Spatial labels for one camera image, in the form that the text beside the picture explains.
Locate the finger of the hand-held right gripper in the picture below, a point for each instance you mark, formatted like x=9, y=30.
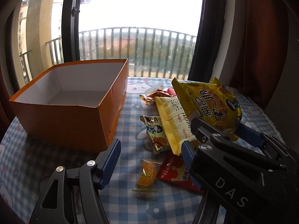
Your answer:
x=250, y=134
x=210, y=133

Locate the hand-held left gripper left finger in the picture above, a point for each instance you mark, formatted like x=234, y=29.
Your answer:
x=111, y=163

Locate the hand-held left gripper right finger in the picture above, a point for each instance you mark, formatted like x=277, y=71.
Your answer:
x=188, y=158

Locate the large yellow snack bag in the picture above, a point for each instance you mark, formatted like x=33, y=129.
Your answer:
x=210, y=102

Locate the orange cardboard box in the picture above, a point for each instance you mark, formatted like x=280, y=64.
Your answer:
x=70, y=126

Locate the red and white snack packet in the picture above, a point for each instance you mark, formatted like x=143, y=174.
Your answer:
x=171, y=170

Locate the orange jelly candy packet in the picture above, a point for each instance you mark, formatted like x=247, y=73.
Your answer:
x=147, y=171

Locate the pale yellow chips packet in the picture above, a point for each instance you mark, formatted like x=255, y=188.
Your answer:
x=170, y=121

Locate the small golden cartoon snack packet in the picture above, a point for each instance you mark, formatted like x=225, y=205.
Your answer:
x=155, y=133

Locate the blue checked cartoon tablecloth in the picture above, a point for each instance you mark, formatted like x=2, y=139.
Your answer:
x=130, y=126

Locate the clear yellow-striped candy packet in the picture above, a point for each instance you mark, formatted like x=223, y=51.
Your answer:
x=154, y=89

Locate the dark brown curtain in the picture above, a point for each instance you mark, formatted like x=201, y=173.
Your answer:
x=264, y=39

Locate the metal balcony railing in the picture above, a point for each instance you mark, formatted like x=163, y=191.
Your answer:
x=140, y=28

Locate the beige building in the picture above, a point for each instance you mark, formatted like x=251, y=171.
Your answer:
x=39, y=28

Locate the black window latch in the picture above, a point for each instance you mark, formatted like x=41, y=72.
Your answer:
x=74, y=11

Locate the black window frame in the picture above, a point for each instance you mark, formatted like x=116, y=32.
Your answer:
x=70, y=28

